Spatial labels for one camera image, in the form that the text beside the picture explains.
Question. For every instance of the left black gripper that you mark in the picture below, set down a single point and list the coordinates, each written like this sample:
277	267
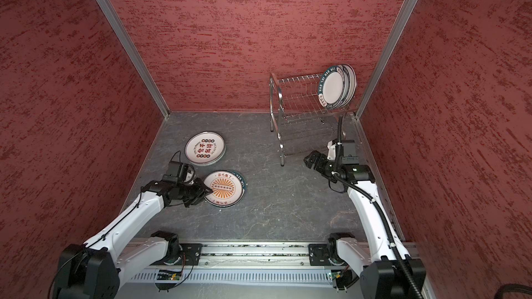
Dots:
201	190

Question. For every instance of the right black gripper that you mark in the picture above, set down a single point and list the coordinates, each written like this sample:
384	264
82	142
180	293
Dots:
318	166

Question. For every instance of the plate orange sunburst pattern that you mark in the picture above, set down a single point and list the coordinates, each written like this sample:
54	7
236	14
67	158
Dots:
226	189

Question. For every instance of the patterned plate green rim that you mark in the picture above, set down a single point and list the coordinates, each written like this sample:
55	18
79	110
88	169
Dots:
243	182

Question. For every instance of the chrome wire dish rack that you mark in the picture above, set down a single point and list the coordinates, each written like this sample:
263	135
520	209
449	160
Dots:
297	117

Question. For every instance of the patterned plate dark rim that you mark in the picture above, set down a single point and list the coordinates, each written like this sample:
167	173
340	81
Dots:
331	86

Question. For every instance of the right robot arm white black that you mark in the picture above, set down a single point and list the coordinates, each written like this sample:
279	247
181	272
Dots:
387	269

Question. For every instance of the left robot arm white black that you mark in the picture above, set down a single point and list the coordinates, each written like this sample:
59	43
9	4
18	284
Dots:
98	268

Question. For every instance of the left small circuit board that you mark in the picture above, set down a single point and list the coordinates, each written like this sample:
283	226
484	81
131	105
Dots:
169	275

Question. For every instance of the small circuit board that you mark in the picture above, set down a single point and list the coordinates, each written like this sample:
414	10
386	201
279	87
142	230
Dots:
169	275
341	279

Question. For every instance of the right small circuit board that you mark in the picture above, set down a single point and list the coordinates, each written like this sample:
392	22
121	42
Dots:
341	279

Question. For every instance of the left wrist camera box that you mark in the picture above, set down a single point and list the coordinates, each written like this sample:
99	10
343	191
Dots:
179	173

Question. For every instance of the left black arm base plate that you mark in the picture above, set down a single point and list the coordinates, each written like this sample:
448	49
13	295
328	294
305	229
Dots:
182	254

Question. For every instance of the aluminium mounting rail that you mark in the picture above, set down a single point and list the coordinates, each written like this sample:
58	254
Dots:
254	255

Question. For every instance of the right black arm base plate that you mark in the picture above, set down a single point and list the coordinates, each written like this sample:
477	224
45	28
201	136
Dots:
324	254

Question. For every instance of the right aluminium corner post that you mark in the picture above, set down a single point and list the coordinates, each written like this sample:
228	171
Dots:
398	27

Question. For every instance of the aluminium corner post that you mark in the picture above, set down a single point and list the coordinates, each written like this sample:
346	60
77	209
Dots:
126	41
398	27

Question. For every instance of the left aluminium corner post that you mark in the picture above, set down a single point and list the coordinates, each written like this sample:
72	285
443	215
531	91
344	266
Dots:
126	41

